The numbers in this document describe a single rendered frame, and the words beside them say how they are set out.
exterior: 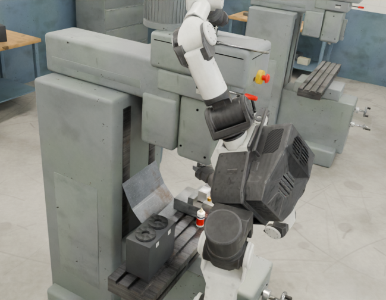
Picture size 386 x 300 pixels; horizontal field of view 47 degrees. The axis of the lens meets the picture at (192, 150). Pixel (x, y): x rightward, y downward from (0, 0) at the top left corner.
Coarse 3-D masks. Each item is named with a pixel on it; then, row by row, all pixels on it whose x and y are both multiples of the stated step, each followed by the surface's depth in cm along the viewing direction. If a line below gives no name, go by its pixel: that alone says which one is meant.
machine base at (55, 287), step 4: (56, 284) 280; (48, 288) 277; (52, 288) 277; (56, 288) 277; (60, 288) 277; (64, 288) 278; (48, 292) 276; (52, 292) 275; (56, 292) 274; (60, 292) 274; (64, 292) 275; (68, 292) 275; (72, 292) 275; (48, 296) 278; (52, 296) 275; (56, 296) 273; (60, 296) 272; (64, 296) 272; (68, 296) 272; (72, 296) 272; (76, 296) 273
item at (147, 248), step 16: (144, 224) 195; (160, 224) 194; (128, 240) 186; (144, 240) 184; (160, 240) 189; (128, 256) 189; (144, 256) 185; (160, 256) 194; (128, 272) 193; (144, 272) 189
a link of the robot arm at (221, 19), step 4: (220, 12) 168; (224, 12) 176; (216, 16) 167; (220, 16) 170; (224, 16) 176; (208, 20) 169; (212, 20) 169; (216, 20) 173; (220, 20) 173; (224, 20) 175; (228, 20) 177; (212, 24) 178; (216, 24) 177; (220, 24) 176; (224, 24) 177
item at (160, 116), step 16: (144, 96) 204; (160, 96) 201; (144, 112) 208; (160, 112) 203; (176, 112) 200; (144, 128) 211; (160, 128) 206; (176, 128) 204; (160, 144) 210; (176, 144) 209
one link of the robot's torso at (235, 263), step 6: (246, 240) 148; (204, 246) 143; (246, 246) 142; (204, 252) 143; (210, 252) 140; (240, 252) 139; (204, 258) 145; (210, 258) 144; (216, 258) 139; (234, 258) 139; (240, 258) 141; (216, 264) 145; (222, 264) 142; (228, 264) 140; (234, 264) 141; (240, 264) 142; (228, 270) 146
